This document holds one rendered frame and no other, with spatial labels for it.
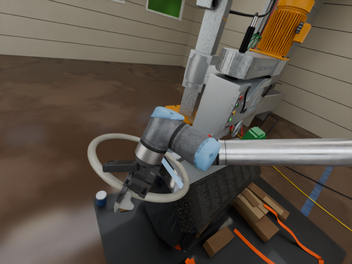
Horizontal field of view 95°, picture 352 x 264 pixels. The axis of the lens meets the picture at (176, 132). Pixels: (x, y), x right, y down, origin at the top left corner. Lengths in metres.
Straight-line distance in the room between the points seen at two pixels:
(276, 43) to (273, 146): 1.19
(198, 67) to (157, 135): 1.50
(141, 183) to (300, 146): 0.49
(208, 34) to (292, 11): 0.70
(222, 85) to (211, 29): 0.97
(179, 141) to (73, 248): 1.63
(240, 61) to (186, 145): 0.69
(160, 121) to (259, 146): 0.32
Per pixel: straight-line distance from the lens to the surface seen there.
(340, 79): 6.09
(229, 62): 1.01
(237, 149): 0.55
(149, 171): 0.53
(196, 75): 1.91
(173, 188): 1.26
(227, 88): 1.05
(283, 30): 1.65
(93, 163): 0.65
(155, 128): 0.45
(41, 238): 2.03
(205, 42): 1.94
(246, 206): 2.25
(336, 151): 0.65
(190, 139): 0.42
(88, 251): 1.88
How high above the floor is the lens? 1.75
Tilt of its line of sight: 33 degrees down
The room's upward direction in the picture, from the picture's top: 15 degrees clockwise
